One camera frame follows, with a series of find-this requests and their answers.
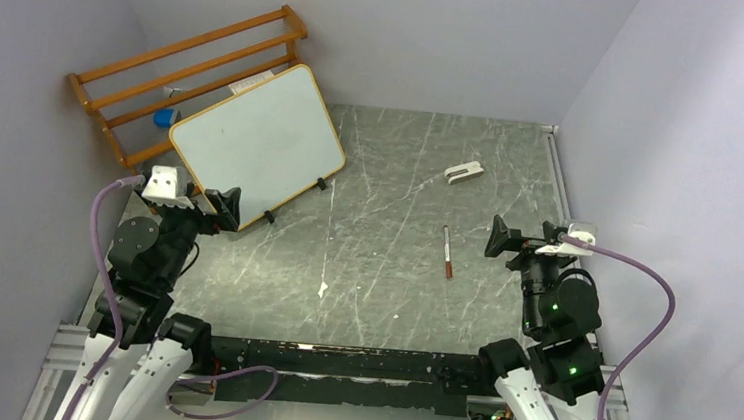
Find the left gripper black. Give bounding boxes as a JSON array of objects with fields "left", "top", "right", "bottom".
[{"left": 148, "top": 178, "right": 241, "bottom": 291}]

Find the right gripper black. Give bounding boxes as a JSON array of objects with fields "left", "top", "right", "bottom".
[{"left": 478, "top": 212, "right": 572, "bottom": 335}]

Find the yellow framed whiteboard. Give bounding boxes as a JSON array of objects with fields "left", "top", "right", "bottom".
[{"left": 169, "top": 64, "right": 347, "bottom": 228}]

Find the white brown whiteboard marker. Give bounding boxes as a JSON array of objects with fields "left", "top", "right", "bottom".
[{"left": 443, "top": 225, "right": 454, "bottom": 280}]

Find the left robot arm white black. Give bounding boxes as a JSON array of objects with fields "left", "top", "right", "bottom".
[{"left": 54, "top": 187, "right": 241, "bottom": 420}]

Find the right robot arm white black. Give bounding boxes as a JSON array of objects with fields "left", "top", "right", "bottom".
[{"left": 474, "top": 216, "right": 608, "bottom": 420}]

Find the white whiteboard eraser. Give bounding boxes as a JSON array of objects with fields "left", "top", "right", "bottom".
[{"left": 444, "top": 161, "right": 484, "bottom": 185}]

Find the blue small object on rack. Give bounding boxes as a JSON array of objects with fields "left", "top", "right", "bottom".
[{"left": 152, "top": 107, "right": 182, "bottom": 129}]

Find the white red box on rack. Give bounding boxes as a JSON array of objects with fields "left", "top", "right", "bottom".
[{"left": 228, "top": 70, "right": 274, "bottom": 95}]

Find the wooden shelf rack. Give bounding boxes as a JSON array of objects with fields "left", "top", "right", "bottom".
[{"left": 65, "top": 5, "right": 309, "bottom": 170}]

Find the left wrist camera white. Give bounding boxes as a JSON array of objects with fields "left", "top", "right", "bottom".
[{"left": 139, "top": 165, "right": 195, "bottom": 210}]

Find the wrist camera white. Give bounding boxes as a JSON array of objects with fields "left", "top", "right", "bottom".
[
  {"left": 139, "top": 165, "right": 195, "bottom": 210},
  {"left": 538, "top": 222, "right": 598, "bottom": 257}
]

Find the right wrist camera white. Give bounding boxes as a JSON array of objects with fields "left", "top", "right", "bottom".
[{"left": 538, "top": 222, "right": 598, "bottom": 257}]

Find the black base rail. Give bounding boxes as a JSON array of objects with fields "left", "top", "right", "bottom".
[{"left": 187, "top": 335, "right": 499, "bottom": 418}]

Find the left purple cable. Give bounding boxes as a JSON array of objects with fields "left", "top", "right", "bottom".
[{"left": 60, "top": 170, "right": 147, "bottom": 420}]

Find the aluminium frame rail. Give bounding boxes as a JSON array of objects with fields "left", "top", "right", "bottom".
[{"left": 20, "top": 324, "right": 89, "bottom": 420}]

